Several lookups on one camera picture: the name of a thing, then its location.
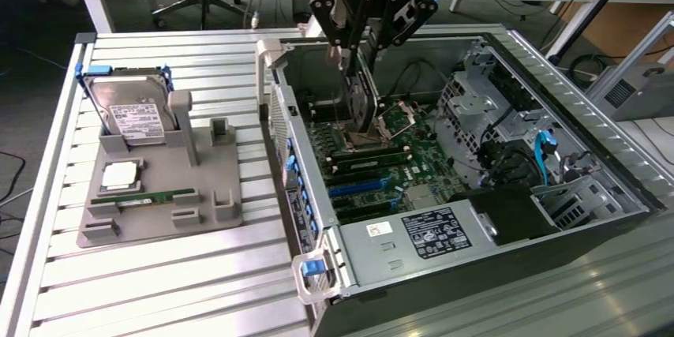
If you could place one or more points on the graphics card with metal bracket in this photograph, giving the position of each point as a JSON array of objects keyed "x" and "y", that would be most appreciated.
[{"x": 360, "y": 104}]

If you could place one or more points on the black office chair base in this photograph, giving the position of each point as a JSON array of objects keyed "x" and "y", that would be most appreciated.
[{"x": 203, "y": 5}]

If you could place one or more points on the silver drive cage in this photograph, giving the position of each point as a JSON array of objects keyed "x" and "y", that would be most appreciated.
[{"x": 468, "y": 108}]

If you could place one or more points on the metal socket cover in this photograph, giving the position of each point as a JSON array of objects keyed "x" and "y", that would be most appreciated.
[{"x": 401, "y": 120}]

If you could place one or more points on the CPU socket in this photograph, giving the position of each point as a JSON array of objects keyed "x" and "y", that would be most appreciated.
[{"x": 357, "y": 143}]

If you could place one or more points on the black tripod pole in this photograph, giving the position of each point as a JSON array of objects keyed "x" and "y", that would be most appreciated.
[{"x": 595, "y": 9}]

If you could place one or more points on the green motherboard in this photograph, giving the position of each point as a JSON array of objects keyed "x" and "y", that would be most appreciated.
[{"x": 420, "y": 163}]

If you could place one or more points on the black installed RAM stick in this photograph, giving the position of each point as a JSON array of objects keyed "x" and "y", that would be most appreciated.
[{"x": 368, "y": 161}]

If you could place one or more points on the hard disk in blue caddy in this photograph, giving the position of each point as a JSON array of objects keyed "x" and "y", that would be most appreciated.
[{"x": 125, "y": 96}]

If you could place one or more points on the blue expansion slot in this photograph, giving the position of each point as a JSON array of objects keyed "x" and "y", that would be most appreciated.
[{"x": 357, "y": 189}]

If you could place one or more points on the grey plastic parts rack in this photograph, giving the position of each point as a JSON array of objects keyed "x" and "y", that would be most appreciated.
[{"x": 152, "y": 179}]

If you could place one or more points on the silver CPU chip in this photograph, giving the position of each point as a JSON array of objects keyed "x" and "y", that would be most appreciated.
[{"x": 117, "y": 175}]

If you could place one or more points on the green RAM stick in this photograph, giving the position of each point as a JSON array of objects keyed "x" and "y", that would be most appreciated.
[{"x": 152, "y": 197}]

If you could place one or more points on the silver disk bay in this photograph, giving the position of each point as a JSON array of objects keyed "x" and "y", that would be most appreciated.
[{"x": 579, "y": 210}]

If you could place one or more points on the silver power supply unit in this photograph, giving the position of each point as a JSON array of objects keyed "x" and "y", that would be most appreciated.
[{"x": 379, "y": 258}]

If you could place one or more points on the open black PC case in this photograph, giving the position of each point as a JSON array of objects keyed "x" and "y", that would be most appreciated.
[{"x": 473, "y": 293}]

